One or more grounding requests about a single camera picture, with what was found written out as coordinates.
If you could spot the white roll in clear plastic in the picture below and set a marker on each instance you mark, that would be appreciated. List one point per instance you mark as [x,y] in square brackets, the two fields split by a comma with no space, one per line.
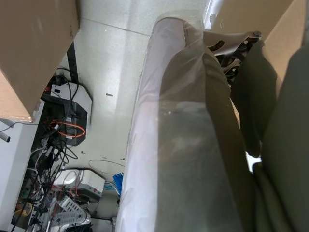
[149,135]

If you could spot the black and silver device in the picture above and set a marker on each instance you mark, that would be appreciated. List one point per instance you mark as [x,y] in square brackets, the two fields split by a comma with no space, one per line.
[80,106]

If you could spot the blue plastic piece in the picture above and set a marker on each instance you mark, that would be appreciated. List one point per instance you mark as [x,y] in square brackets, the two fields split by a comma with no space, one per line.
[118,182]

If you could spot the white box device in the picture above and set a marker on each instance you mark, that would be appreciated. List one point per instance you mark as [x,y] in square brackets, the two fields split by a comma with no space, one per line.
[93,181]

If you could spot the brown cardboard box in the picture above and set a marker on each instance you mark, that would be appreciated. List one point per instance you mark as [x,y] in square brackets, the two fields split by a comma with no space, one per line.
[33,48]

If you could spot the white perforated metal bracket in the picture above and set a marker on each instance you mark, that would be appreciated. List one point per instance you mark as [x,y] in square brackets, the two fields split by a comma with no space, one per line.
[70,212]

